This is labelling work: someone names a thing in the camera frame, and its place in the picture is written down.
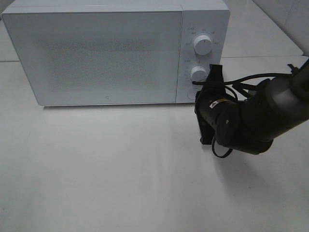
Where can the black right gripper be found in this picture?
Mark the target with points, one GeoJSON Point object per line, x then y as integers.
{"type": "Point", "coordinates": [218, 114]}

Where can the white timer knob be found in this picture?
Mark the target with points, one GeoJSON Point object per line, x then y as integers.
{"type": "Point", "coordinates": [198, 74]}

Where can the round white door button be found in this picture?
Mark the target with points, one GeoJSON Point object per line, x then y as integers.
{"type": "Point", "coordinates": [192, 93]}

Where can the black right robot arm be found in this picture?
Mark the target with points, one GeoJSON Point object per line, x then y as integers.
{"type": "Point", "coordinates": [249, 113]}

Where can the upper white power knob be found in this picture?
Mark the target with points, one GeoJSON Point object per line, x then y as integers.
{"type": "Point", "coordinates": [203, 44]}

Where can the white microwave oven body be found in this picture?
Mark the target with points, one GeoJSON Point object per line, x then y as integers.
{"type": "Point", "coordinates": [209, 17]}

